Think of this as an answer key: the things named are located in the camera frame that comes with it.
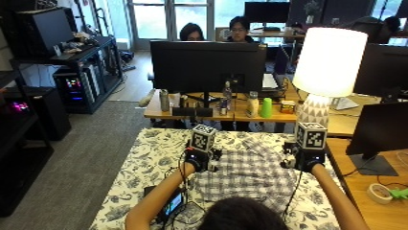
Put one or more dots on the person's right hand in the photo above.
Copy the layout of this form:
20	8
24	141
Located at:
307	159

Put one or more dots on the person's left hand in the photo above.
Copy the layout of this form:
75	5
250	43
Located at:
198	159

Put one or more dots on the plaid checked shirt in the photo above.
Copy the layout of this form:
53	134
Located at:
246	172

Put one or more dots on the white marker cube left glove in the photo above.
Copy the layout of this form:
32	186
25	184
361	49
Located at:
202	137

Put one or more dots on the white marker cube glove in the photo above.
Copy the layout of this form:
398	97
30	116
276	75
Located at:
202	137
311	135

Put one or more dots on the white marker cube right glove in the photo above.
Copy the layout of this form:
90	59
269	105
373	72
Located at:
311	135

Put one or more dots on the floral blue white tablecloth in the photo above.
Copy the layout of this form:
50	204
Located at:
139	166

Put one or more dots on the black flat holder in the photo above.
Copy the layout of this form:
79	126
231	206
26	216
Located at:
191	111

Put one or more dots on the patterned ceramic lamp base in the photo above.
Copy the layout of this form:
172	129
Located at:
313	110

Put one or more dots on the black device with screen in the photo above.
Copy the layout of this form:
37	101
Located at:
171	204

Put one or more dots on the wooden desk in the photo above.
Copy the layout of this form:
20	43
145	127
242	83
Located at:
220	111

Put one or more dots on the yellow red small box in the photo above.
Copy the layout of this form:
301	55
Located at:
287	106

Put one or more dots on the green plastic cup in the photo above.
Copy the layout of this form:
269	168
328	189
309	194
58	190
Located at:
265	108

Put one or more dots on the black monitor with stand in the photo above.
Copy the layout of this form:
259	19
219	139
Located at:
380	134

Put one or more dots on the grey metal flask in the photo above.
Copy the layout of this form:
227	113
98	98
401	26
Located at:
163	100

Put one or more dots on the roll of masking tape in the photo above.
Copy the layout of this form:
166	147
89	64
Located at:
378	193

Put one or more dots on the the person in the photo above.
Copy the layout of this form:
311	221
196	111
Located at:
242	214

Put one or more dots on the white bottle with dark cap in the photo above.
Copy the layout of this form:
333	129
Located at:
252	105

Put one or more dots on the clear water bottle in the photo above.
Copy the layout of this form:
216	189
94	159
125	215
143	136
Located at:
227	92

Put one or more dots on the green plastic toy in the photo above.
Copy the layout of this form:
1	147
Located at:
398	193

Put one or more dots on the large black monitor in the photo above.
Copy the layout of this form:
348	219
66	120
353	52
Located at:
207	67

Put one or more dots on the white lamp shade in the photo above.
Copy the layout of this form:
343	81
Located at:
328	60

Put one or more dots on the computer tower with lights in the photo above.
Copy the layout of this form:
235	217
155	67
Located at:
75	87

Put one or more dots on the black shelf rack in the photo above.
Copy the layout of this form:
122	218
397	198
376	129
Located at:
90	64

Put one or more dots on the black box on shelf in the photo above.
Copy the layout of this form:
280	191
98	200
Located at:
44	32

